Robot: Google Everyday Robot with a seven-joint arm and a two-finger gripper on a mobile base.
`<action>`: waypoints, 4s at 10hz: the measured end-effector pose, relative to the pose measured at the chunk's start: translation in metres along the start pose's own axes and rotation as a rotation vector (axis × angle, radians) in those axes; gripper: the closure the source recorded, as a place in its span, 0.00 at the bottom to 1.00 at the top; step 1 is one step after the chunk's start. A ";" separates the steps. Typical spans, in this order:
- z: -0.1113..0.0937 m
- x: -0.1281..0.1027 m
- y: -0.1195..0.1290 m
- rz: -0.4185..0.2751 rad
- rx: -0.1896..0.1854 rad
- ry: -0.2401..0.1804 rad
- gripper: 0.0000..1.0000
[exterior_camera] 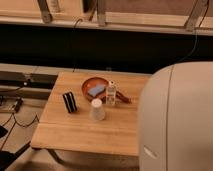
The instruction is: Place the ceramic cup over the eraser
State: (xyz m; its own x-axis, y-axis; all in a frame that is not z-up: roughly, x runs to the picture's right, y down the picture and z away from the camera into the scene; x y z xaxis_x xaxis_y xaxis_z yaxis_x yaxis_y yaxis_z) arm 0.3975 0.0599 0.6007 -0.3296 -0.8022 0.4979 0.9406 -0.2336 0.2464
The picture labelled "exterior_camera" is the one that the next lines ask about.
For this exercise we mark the metal frame strut middle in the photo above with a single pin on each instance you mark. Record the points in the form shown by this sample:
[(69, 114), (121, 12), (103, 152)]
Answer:
[(101, 12)]

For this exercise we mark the small clear bottle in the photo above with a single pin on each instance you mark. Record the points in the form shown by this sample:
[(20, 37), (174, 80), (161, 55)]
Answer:
[(111, 93)]

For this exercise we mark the black whiteboard eraser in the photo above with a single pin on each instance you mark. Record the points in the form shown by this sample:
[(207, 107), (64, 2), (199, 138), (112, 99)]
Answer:
[(70, 102)]

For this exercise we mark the blue sponge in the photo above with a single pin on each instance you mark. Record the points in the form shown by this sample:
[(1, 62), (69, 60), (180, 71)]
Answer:
[(96, 90)]

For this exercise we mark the wooden table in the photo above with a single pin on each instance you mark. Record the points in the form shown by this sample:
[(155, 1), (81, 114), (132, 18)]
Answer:
[(116, 134)]

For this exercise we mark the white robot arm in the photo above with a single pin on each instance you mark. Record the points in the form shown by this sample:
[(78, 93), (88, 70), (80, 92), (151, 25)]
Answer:
[(175, 119)]

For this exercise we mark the metal frame strut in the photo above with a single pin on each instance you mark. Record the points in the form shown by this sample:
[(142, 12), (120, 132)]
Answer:
[(45, 12), (197, 15), (101, 12)]

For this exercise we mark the black power adapter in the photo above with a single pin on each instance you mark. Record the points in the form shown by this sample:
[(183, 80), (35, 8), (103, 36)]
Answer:
[(17, 105)]

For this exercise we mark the metal frame strut right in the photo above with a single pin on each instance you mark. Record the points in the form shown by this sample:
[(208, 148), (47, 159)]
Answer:
[(197, 15)]

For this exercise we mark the metal frame strut left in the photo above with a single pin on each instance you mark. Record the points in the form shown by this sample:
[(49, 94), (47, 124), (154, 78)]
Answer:
[(45, 12)]

